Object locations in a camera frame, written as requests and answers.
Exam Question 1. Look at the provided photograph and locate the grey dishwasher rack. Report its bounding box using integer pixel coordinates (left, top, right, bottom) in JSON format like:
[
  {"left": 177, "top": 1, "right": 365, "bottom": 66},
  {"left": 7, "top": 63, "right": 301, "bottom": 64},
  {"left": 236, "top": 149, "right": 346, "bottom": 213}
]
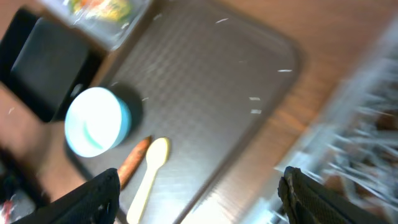
[{"left": 242, "top": 21, "right": 397, "bottom": 223}]

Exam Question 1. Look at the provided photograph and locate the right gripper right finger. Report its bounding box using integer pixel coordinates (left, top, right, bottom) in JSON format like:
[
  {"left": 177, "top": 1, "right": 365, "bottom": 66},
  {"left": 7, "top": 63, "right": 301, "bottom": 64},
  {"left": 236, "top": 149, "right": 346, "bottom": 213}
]
[{"left": 278, "top": 166, "right": 385, "bottom": 224}]

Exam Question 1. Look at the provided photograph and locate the carrot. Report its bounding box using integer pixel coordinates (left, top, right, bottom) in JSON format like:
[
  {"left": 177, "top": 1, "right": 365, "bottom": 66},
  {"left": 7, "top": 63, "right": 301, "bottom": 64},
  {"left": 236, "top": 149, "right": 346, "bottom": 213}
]
[{"left": 118, "top": 136, "right": 152, "bottom": 190}]

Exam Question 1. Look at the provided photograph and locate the black tray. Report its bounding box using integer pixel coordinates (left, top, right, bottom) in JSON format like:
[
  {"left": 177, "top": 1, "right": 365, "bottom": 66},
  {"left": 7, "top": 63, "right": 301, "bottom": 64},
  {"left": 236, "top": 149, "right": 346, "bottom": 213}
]
[{"left": 1, "top": 7, "right": 103, "bottom": 123}]

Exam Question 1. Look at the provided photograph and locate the clear plastic waste bin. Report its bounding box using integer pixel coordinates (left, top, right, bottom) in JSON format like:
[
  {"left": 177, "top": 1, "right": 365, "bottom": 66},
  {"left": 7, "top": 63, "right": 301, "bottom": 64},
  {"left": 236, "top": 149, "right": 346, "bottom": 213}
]
[{"left": 40, "top": 0, "right": 153, "bottom": 51}]

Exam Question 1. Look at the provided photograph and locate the brown serving tray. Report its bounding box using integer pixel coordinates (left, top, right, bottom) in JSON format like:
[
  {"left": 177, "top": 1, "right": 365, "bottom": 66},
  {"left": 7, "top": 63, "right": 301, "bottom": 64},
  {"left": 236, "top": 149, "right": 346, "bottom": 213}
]
[{"left": 67, "top": 1, "right": 301, "bottom": 223}]

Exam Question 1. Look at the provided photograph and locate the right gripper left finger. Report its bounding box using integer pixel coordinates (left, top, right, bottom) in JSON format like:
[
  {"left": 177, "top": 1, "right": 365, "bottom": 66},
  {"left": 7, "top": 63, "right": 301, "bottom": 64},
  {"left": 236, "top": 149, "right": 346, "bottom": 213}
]
[{"left": 16, "top": 168, "right": 121, "bottom": 224}]

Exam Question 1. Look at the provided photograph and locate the green yellow snack wrapper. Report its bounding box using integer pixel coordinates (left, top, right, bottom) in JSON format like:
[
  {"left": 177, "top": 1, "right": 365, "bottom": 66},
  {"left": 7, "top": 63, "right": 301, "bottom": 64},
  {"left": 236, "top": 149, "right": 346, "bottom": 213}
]
[{"left": 67, "top": 0, "right": 133, "bottom": 22}]

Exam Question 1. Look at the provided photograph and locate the yellow plastic spoon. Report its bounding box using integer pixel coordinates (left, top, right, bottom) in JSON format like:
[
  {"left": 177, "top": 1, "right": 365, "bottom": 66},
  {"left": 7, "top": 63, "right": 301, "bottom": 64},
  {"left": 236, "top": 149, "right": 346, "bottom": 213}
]
[{"left": 126, "top": 138, "right": 170, "bottom": 224}]

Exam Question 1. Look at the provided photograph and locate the light blue rice bowl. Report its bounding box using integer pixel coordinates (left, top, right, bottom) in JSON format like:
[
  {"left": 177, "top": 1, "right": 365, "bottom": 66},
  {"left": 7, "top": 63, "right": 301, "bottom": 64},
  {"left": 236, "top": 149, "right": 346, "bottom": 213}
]
[{"left": 65, "top": 87, "right": 132, "bottom": 157}]

